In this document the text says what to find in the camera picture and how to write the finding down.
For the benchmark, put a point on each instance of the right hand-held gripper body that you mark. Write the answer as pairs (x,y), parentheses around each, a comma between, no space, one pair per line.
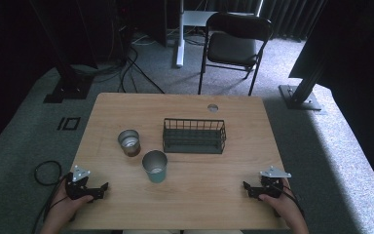
(271,185)

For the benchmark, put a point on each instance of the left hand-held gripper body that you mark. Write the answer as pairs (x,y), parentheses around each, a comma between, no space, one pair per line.
(78,182)

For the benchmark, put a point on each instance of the teal metal cup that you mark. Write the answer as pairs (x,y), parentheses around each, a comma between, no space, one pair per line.
(155,167)

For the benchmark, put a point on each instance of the person's right hand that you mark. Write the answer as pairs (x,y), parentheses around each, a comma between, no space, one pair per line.
(284,204)

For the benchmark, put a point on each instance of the person's left hand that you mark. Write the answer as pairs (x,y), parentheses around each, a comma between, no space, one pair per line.
(63,208)

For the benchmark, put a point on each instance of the round grey table grommet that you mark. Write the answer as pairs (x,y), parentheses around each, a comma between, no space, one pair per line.
(212,108)

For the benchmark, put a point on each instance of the black metal stand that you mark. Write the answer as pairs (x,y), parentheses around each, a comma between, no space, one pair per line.
(69,87)
(300,97)

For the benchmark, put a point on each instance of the black folding chair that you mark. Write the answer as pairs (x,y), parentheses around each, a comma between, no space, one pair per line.
(232,48)

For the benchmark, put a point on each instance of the dark pleated curtain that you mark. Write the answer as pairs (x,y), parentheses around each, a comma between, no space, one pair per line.
(289,18)

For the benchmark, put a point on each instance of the white desk frame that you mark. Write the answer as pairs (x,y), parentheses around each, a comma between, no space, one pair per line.
(180,48)

